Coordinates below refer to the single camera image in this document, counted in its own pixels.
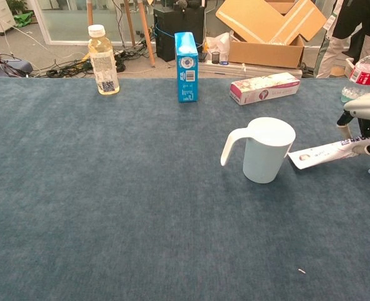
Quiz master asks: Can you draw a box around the black computer tower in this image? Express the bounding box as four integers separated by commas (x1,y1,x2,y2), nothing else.
153,4,206,63

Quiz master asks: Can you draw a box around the clear water bottle red cap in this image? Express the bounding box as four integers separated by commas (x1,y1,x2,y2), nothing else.
341,42,370,103

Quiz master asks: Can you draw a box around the blue carton box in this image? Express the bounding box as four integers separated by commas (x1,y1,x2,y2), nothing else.
174,31,199,103

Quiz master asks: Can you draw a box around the blue table mat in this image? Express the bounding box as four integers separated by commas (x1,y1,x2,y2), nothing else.
0,77,370,301

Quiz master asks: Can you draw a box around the green cloth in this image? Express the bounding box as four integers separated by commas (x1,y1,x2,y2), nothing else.
12,11,34,28

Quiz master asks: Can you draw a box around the standing person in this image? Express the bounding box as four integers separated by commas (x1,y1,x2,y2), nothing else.
315,0,370,79

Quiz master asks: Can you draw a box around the floral toothpaste box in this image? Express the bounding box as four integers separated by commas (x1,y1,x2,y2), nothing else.
230,71,301,106

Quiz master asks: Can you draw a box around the open cardboard box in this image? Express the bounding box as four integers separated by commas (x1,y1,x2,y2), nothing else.
215,0,328,69

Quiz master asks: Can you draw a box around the white toothpaste tube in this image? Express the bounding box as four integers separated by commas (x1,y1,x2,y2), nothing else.
287,137,370,170

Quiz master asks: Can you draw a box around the tangle of black cables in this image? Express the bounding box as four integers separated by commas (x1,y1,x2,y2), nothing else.
0,46,156,78

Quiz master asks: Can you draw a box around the white cup with handle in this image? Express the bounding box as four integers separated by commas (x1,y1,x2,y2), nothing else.
220,117,297,184

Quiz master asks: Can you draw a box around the white plastic bag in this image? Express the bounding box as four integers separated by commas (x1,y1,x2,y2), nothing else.
203,32,231,62

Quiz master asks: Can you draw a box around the dark blue machine base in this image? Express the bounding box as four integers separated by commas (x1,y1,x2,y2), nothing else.
0,26,34,78

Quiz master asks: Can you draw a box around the wooden easel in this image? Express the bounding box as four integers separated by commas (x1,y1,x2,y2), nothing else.
87,0,156,68

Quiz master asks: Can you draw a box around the aluminium rail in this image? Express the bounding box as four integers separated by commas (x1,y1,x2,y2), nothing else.
199,59,302,78

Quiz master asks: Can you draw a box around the yellow drink bottle white cap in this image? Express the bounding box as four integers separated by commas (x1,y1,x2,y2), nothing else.
88,24,120,97

